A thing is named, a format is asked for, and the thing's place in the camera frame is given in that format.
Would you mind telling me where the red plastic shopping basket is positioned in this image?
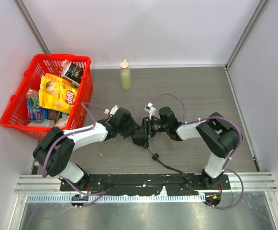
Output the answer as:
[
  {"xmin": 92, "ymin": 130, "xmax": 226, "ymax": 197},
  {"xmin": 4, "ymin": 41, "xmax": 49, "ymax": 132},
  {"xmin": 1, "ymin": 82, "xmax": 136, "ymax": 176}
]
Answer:
[{"xmin": 0, "ymin": 54, "xmax": 93, "ymax": 140}]

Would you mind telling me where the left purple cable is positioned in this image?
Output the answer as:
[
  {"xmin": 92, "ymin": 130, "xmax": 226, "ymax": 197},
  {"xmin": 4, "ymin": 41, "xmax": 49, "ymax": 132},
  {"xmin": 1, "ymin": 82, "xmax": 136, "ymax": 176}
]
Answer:
[{"xmin": 42, "ymin": 102, "xmax": 109, "ymax": 211}]

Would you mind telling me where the yellow Lays chip bag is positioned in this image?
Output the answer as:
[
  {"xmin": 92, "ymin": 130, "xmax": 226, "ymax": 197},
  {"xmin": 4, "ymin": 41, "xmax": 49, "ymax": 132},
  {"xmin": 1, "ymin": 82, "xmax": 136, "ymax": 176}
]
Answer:
[{"xmin": 39, "ymin": 73, "xmax": 78, "ymax": 114}]

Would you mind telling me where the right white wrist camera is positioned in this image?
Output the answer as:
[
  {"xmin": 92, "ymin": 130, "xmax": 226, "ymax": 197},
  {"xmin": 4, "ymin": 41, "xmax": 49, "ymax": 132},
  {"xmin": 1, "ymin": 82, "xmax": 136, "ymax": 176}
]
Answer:
[{"xmin": 145, "ymin": 103, "xmax": 156, "ymax": 120}]

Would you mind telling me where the white slotted cable duct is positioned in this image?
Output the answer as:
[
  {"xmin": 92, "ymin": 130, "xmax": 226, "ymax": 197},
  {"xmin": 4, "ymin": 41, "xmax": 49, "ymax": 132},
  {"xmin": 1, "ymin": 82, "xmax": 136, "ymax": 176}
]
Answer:
[{"xmin": 26, "ymin": 193, "xmax": 205, "ymax": 203}]

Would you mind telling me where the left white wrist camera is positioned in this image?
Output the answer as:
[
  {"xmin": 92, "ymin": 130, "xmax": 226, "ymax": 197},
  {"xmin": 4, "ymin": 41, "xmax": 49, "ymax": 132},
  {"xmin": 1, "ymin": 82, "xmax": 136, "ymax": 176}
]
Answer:
[{"xmin": 104, "ymin": 105, "xmax": 119, "ymax": 116}]

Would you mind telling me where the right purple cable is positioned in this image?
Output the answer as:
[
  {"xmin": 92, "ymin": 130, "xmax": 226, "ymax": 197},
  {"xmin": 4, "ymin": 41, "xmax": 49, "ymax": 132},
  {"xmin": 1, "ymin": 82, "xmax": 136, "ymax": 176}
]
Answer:
[{"xmin": 150, "ymin": 93, "xmax": 244, "ymax": 211}]

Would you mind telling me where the white plastic bag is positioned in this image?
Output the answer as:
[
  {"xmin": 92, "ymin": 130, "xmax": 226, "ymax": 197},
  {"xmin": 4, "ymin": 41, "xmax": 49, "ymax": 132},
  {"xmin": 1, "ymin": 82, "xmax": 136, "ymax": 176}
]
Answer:
[{"xmin": 27, "ymin": 115, "xmax": 69, "ymax": 129}]

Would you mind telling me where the purple cable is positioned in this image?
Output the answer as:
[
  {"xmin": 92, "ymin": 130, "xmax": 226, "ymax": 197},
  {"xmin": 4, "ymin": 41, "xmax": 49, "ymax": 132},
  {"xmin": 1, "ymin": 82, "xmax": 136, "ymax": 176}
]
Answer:
[
  {"xmin": 42, "ymin": 102, "xmax": 109, "ymax": 211},
  {"xmin": 150, "ymin": 93, "xmax": 244, "ymax": 211}
]

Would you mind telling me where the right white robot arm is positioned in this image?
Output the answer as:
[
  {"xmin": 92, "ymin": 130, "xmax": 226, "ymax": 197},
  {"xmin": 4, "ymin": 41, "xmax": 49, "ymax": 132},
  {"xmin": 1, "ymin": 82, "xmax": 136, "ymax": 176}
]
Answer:
[{"xmin": 132, "ymin": 107, "xmax": 243, "ymax": 188}]

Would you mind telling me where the blue snack package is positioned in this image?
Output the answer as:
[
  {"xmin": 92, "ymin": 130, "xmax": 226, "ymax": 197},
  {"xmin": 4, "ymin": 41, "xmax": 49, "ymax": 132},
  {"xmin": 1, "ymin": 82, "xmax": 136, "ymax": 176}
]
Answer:
[{"xmin": 26, "ymin": 97, "xmax": 48, "ymax": 121}]

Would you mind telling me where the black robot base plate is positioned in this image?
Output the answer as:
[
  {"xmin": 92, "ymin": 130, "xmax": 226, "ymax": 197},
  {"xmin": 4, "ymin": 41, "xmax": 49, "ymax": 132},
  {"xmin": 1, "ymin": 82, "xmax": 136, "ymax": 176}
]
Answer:
[{"xmin": 59, "ymin": 173, "xmax": 231, "ymax": 196}]

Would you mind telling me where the black and white snack box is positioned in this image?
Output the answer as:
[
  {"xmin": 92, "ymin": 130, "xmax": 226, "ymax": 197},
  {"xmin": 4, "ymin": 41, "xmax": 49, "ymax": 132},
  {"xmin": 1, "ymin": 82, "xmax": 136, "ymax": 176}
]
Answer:
[{"xmin": 61, "ymin": 61, "xmax": 84, "ymax": 87}]

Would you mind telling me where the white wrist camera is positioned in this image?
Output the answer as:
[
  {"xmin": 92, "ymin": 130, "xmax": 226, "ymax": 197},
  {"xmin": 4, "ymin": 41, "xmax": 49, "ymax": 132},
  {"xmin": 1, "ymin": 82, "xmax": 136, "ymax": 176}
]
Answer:
[
  {"xmin": 104, "ymin": 105, "xmax": 119, "ymax": 116},
  {"xmin": 145, "ymin": 103, "xmax": 156, "ymax": 120}
]

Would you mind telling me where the pale green squeeze bottle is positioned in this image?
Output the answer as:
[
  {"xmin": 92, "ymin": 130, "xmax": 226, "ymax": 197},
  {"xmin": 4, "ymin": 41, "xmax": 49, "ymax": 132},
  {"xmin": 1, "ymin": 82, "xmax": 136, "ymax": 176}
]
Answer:
[{"xmin": 120, "ymin": 59, "xmax": 132, "ymax": 90}]

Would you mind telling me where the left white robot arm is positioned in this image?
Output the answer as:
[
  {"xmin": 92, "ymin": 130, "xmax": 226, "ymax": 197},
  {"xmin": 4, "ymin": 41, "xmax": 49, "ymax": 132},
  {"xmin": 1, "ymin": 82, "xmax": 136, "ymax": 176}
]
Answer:
[{"xmin": 33, "ymin": 107, "xmax": 139, "ymax": 191}]

